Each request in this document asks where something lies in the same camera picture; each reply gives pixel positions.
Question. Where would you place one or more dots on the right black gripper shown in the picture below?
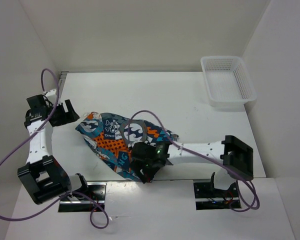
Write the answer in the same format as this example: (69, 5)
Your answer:
(137, 164)

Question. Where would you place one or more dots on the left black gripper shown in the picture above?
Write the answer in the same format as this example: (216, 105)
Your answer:
(68, 117)

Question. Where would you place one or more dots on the colourful patterned shorts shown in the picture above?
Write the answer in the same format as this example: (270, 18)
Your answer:
(111, 137)

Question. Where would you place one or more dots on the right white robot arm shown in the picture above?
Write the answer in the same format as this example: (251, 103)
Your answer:
(233, 156)

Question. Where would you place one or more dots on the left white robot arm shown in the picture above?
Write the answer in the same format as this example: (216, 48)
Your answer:
(42, 176)

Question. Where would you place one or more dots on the white plastic basket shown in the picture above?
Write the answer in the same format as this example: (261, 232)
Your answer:
(227, 81)

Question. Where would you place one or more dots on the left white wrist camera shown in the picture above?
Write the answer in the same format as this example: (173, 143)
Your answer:
(51, 94)

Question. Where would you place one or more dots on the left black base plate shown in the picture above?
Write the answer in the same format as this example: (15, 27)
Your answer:
(79, 204)

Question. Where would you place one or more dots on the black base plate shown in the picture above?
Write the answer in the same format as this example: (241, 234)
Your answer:
(79, 204)
(209, 198)

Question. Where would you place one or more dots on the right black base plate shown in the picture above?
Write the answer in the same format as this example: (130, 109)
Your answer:
(209, 198)

